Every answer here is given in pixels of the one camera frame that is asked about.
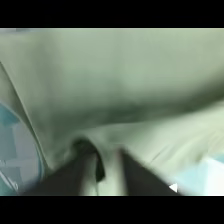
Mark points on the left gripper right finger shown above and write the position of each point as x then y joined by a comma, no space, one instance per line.
141,180

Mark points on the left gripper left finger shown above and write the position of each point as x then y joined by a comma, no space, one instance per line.
68,178

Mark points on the pale green shirt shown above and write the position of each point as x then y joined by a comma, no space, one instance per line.
113,90

